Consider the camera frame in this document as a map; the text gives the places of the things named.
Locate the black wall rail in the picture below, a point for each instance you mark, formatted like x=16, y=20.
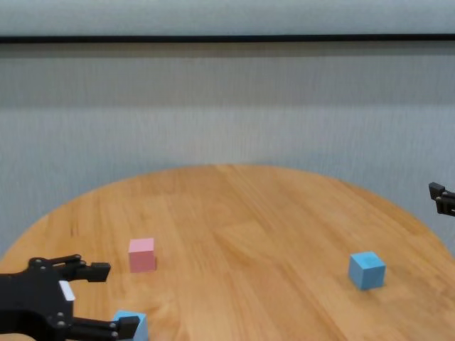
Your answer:
x=227, y=38

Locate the blue cube building block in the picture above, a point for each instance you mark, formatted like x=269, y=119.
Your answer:
x=366, y=270
x=143, y=328

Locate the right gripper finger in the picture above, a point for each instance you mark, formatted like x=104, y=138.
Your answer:
x=442, y=199

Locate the pink cube building block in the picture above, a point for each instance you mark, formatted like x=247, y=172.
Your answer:
x=141, y=256

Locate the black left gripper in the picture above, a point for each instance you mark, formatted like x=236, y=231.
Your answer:
x=32, y=302

